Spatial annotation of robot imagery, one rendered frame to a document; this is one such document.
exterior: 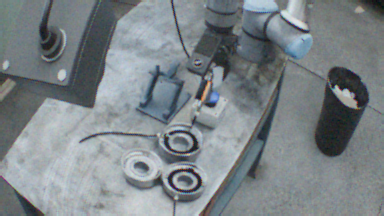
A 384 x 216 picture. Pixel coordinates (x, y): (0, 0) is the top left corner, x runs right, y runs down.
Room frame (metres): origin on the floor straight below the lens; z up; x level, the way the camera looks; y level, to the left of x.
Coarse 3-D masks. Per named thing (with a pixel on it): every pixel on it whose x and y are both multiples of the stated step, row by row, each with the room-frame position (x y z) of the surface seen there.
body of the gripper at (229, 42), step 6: (204, 18) 0.97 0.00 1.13; (210, 24) 0.94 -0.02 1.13; (234, 24) 0.96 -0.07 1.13; (216, 30) 0.93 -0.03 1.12; (222, 30) 0.93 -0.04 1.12; (228, 30) 0.94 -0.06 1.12; (228, 36) 0.98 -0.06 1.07; (222, 42) 0.95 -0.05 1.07; (228, 42) 0.96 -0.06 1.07; (234, 42) 0.98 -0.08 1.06; (222, 48) 0.93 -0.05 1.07; (228, 48) 0.95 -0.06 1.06; (234, 48) 0.98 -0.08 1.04; (222, 54) 0.93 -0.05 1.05; (216, 60) 0.93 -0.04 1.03; (222, 60) 0.93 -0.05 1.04
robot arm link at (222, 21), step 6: (204, 6) 0.98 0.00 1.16; (210, 12) 0.94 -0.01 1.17; (210, 18) 0.94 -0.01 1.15; (216, 18) 0.93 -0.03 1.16; (222, 18) 0.93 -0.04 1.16; (228, 18) 0.93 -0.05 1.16; (234, 18) 0.95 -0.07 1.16; (216, 24) 0.93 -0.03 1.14; (222, 24) 0.93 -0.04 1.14; (228, 24) 0.94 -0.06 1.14
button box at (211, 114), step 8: (208, 104) 0.97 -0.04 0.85; (216, 104) 0.98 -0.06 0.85; (224, 104) 0.99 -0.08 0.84; (192, 112) 0.96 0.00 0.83; (200, 112) 0.95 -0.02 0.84; (208, 112) 0.95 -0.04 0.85; (216, 112) 0.95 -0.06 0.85; (224, 112) 0.99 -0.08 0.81; (200, 120) 0.95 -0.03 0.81; (208, 120) 0.95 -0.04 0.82; (216, 120) 0.94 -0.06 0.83
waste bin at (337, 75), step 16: (336, 80) 1.83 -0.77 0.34; (352, 80) 1.84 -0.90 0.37; (336, 96) 1.60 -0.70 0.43; (368, 96) 1.67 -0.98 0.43; (336, 112) 1.58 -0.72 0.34; (352, 112) 1.54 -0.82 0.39; (320, 128) 1.66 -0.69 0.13; (336, 128) 1.57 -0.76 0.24; (352, 128) 1.57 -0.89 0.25; (320, 144) 1.62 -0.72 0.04; (336, 144) 1.57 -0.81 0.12
